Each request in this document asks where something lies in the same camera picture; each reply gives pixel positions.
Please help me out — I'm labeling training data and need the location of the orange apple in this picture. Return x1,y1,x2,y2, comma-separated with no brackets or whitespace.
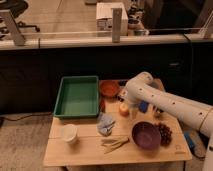
119,103,129,117

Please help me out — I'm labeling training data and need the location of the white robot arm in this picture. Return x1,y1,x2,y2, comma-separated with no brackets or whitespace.
124,72,213,171

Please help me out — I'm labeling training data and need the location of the white paper cup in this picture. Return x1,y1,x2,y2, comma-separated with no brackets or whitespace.
61,124,78,144

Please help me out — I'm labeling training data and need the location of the blue sponge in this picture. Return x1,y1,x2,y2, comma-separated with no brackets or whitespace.
139,101,149,113

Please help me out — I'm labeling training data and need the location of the black white box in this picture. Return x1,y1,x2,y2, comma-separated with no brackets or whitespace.
117,89,126,102

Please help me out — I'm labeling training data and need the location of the purple bowl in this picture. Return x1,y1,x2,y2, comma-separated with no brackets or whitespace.
131,121,161,150

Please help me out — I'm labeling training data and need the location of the orange bowl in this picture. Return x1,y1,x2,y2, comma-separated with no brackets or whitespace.
99,80,120,98

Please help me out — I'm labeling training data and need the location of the red small object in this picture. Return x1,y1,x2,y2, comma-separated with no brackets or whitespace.
99,99,105,112

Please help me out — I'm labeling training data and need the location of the light blue cloth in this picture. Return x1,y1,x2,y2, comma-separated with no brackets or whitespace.
97,112,115,136

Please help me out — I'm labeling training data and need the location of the bunch of dark grapes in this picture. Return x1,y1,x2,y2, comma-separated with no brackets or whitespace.
157,123,172,146

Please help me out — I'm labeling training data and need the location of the green plastic tray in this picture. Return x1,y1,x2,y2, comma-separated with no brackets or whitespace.
54,76,99,119

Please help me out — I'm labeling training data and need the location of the white cardboard box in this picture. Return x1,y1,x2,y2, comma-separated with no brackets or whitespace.
96,2,128,36

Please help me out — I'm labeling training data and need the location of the wooden post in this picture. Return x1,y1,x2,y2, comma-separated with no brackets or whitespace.
112,8,122,43

